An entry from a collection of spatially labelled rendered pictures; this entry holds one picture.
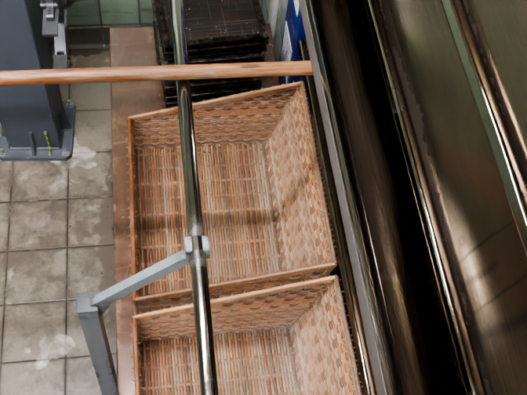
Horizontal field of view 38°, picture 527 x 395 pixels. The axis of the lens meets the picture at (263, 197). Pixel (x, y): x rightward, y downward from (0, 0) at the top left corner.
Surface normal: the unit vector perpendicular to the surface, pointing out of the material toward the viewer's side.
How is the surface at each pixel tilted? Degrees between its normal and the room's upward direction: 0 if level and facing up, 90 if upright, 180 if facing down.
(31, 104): 90
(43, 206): 0
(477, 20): 70
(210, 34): 0
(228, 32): 0
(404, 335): 12
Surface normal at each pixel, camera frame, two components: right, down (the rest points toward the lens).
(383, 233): 0.29, -0.53
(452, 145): -0.90, -0.13
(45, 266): 0.08, -0.53
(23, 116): 0.07, 0.85
